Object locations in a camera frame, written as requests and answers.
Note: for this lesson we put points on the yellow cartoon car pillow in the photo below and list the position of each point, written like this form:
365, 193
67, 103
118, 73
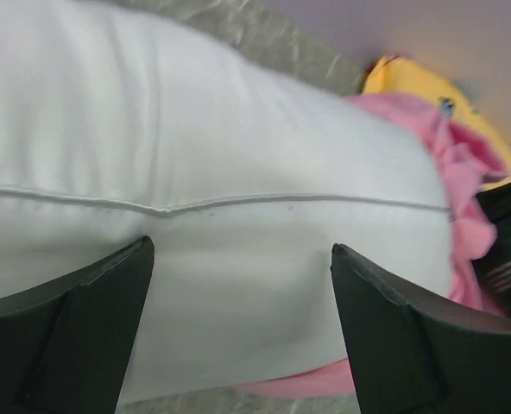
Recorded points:
396, 73

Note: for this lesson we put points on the pink satin pillowcase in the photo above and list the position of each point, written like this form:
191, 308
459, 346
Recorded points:
465, 160

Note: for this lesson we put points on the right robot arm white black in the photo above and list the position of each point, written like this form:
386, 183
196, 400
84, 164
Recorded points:
493, 270

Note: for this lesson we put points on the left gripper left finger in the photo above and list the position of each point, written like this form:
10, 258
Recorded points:
65, 344

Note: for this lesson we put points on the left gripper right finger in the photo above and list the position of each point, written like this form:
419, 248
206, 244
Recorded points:
413, 351

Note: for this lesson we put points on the white pillow insert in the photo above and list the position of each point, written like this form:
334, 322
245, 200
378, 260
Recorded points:
116, 124

